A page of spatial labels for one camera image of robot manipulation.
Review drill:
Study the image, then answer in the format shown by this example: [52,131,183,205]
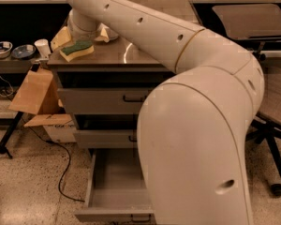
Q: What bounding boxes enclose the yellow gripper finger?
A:
[95,25,110,43]
[51,26,72,51]

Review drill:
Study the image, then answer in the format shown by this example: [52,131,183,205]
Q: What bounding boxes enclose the green and yellow sponge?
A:
[59,40,94,62]

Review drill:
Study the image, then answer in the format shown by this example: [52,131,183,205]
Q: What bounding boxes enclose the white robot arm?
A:
[67,0,264,225]

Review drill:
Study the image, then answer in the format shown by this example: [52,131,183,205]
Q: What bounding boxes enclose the grey drawer cabinet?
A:
[46,0,200,152]

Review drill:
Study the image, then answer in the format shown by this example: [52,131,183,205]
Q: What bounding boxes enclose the grey top drawer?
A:
[56,71,176,115]

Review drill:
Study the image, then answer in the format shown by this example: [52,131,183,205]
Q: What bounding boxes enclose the grey drawer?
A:
[72,113,140,149]
[56,71,176,115]
[75,148,155,225]

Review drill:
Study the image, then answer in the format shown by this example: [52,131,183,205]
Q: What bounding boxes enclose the grey middle drawer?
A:
[72,113,140,149]

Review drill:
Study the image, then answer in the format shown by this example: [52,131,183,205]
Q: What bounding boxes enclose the grey bottom drawer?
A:
[75,148,155,225]

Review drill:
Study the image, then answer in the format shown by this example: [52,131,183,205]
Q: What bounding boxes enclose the white ceramic bowl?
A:
[102,24,119,42]

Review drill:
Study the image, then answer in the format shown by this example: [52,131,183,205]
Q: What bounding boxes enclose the white paper cup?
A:
[35,38,51,58]

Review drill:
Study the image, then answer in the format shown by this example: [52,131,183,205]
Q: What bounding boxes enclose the dark blue plate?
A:
[11,44,36,60]

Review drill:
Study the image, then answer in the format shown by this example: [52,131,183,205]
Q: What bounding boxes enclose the brown cardboard box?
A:
[7,67,73,128]

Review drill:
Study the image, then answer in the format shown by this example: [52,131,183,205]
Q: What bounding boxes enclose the blue patterned bowl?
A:
[0,41,13,59]

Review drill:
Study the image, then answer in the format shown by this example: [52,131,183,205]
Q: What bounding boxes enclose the black tripod stand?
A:
[0,112,23,158]

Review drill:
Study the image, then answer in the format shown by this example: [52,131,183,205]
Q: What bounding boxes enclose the black office chair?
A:
[213,4,281,197]

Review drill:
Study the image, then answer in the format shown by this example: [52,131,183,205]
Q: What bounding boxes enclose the black floor cable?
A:
[20,115,85,203]

